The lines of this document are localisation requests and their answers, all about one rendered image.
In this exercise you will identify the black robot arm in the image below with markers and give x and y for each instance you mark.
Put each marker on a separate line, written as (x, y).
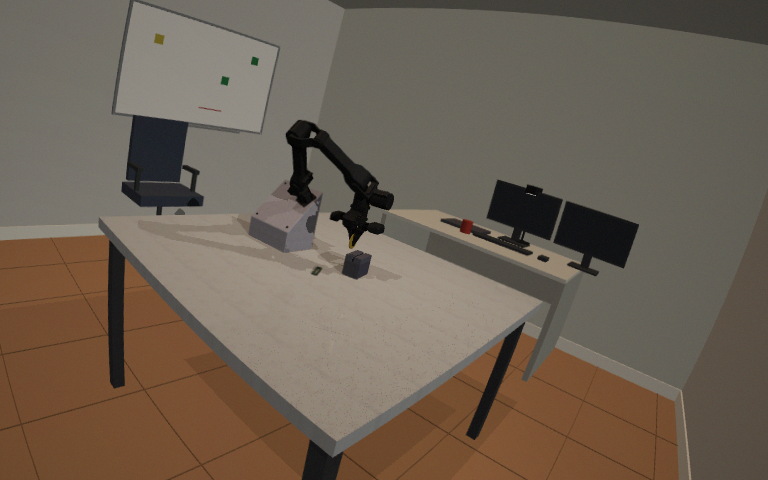
(356, 176)

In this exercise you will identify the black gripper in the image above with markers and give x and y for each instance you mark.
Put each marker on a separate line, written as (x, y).
(375, 228)

